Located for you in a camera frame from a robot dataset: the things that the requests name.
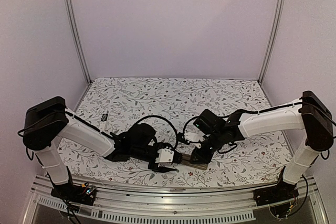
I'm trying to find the white slim remote control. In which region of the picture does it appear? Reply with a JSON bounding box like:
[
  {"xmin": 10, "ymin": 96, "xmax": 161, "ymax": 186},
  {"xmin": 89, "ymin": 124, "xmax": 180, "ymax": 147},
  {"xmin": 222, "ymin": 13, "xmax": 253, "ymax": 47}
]
[{"xmin": 99, "ymin": 113, "xmax": 109, "ymax": 132}]

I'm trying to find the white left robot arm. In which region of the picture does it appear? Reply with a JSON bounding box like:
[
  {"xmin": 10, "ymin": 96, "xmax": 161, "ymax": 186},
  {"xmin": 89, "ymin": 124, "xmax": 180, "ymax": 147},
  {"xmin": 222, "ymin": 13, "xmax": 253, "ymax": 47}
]
[{"xmin": 18, "ymin": 96, "xmax": 182, "ymax": 200}]

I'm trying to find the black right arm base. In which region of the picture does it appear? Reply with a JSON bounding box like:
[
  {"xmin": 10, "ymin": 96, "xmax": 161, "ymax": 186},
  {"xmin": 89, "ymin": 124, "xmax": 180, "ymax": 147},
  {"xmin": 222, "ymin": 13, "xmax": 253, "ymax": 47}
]
[{"xmin": 253, "ymin": 180, "xmax": 299, "ymax": 219}]

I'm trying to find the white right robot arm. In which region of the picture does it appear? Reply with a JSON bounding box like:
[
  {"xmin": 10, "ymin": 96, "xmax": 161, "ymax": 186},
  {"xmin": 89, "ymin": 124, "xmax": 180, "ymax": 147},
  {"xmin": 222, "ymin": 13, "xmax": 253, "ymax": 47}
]
[{"xmin": 191, "ymin": 90, "xmax": 335, "ymax": 201}]

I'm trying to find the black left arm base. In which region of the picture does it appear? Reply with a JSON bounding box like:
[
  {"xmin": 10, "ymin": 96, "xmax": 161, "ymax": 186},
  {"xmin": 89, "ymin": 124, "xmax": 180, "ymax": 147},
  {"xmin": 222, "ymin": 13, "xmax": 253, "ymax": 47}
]
[{"xmin": 51, "ymin": 181, "xmax": 97, "ymax": 206}]

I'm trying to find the floral patterned table mat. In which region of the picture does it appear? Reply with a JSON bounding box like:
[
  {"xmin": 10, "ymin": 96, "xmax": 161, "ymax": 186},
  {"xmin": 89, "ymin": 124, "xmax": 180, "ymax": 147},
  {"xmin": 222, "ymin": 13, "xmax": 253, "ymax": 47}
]
[{"xmin": 58, "ymin": 78, "xmax": 291, "ymax": 188}]

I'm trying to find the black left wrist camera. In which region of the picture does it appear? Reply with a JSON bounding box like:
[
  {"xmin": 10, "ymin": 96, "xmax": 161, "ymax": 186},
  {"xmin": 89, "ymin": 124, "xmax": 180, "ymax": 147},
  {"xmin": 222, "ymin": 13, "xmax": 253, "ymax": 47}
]
[{"xmin": 155, "ymin": 148, "xmax": 182, "ymax": 164}]

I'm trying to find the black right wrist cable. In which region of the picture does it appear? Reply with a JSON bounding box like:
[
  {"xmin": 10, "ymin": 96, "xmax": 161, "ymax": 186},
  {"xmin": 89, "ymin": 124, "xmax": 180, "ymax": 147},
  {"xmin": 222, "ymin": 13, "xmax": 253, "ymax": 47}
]
[{"xmin": 182, "ymin": 118, "xmax": 199, "ymax": 138}]

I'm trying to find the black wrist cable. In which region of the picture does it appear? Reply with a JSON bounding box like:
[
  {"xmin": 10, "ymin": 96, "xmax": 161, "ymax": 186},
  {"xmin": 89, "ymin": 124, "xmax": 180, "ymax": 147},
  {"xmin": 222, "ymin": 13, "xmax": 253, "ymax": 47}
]
[
  {"xmin": 133, "ymin": 115, "xmax": 179, "ymax": 148},
  {"xmin": 182, "ymin": 118, "xmax": 199, "ymax": 138}
]

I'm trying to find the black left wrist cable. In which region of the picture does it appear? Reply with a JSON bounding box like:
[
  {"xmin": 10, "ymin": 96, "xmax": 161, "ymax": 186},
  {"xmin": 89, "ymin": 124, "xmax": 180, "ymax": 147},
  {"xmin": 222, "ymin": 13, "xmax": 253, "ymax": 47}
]
[{"xmin": 133, "ymin": 115, "xmax": 179, "ymax": 148}]

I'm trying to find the aluminium front rail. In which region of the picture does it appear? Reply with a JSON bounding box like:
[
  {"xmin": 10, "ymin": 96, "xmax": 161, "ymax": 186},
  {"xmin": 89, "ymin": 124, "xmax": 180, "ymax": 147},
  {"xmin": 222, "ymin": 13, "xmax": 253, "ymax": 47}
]
[{"xmin": 22, "ymin": 175, "xmax": 331, "ymax": 223}]

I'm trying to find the left aluminium corner post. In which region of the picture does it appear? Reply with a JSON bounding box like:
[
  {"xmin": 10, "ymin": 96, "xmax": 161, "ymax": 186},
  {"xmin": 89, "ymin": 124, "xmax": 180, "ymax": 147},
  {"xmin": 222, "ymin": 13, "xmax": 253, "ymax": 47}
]
[{"xmin": 64, "ymin": 0, "xmax": 92, "ymax": 85}]

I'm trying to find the aluminium corner post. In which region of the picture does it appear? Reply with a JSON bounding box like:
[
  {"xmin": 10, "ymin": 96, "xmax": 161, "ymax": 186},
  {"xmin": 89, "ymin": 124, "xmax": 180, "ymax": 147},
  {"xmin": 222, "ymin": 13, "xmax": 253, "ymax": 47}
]
[
  {"xmin": 258, "ymin": 0, "xmax": 285, "ymax": 85},
  {"xmin": 64, "ymin": 0, "xmax": 92, "ymax": 85}
]

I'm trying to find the right aluminium corner post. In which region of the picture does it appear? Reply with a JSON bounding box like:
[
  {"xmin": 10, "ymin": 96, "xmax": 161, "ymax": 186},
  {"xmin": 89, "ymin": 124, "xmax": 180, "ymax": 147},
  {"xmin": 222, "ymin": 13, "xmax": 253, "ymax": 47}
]
[{"xmin": 258, "ymin": 0, "xmax": 285, "ymax": 85}]

